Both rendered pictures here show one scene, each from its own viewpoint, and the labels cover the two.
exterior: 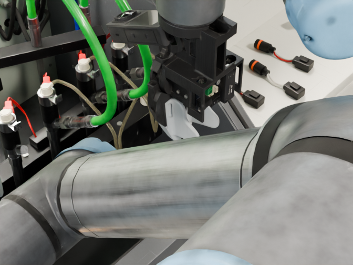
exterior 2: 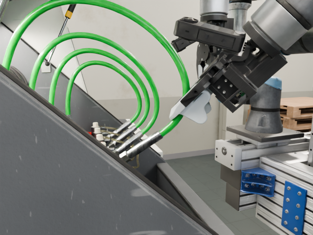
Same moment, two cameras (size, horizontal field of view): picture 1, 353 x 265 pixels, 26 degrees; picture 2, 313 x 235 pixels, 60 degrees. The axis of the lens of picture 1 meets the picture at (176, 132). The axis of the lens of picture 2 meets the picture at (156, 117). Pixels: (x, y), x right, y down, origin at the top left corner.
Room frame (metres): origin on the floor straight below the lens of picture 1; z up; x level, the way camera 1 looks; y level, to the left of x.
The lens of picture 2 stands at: (0.41, 0.71, 1.30)
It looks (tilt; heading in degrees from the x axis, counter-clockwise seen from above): 10 degrees down; 302
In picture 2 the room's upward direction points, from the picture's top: straight up
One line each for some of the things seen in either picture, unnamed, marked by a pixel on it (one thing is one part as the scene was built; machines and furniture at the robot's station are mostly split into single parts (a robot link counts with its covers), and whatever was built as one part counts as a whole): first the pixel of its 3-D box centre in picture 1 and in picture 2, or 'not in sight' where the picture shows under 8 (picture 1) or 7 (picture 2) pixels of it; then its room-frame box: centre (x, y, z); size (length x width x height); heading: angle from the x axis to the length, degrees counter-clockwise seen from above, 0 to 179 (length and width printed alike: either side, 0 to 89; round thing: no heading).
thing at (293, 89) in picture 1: (276, 78); not in sight; (1.07, -0.18, 0.99); 0.12 x 0.02 x 0.02; 44
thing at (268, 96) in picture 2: not in sight; (264, 90); (0.62, -0.50, 1.20); 0.13 x 0.12 x 0.14; 8
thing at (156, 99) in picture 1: (165, 93); (209, 63); (0.67, 0.01, 1.31); 0.05 x 0.02 x 0.09; 138
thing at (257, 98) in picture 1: (235, 87); not in sight; (1.05, -0.11, 0.99); 0.12 x 0.02 x 0.02; 48
